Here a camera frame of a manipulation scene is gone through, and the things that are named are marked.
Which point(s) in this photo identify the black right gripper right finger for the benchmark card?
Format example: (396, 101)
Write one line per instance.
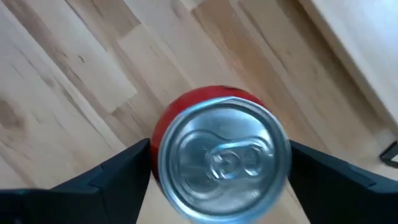
(342, 199)

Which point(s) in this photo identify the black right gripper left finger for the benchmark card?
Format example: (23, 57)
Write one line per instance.
(93, 199)

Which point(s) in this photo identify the red Coca-Cola can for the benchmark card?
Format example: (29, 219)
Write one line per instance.
(224, 161)

